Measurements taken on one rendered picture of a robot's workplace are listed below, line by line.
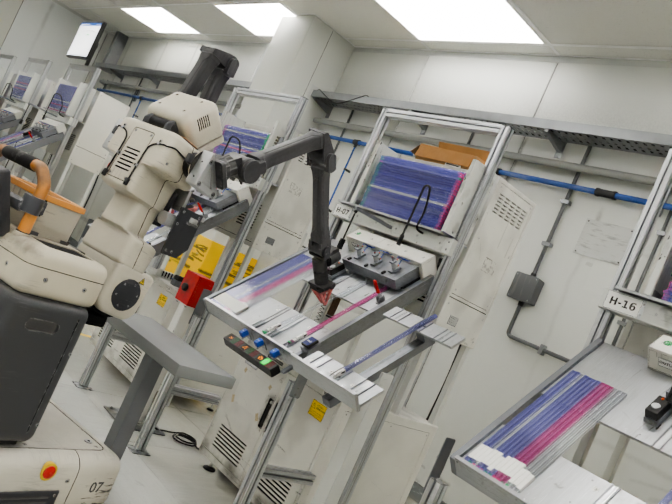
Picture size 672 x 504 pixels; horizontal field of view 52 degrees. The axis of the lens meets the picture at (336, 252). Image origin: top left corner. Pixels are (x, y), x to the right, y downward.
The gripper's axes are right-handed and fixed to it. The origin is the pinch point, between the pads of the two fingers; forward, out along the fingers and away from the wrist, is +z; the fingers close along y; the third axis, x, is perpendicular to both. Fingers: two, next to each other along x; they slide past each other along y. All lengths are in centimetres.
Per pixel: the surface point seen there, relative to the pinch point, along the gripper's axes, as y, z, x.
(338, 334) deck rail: -21.2, 2.0, 9.6
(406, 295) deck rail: -21.2, -0.5, -25.4
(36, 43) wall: 860, -42, -151
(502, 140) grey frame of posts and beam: -24, -51, -80
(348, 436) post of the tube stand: -50, 21, 30
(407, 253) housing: -7.8, -10.0, -39.6
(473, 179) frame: -22, -38, -65
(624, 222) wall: -10, 28, -203
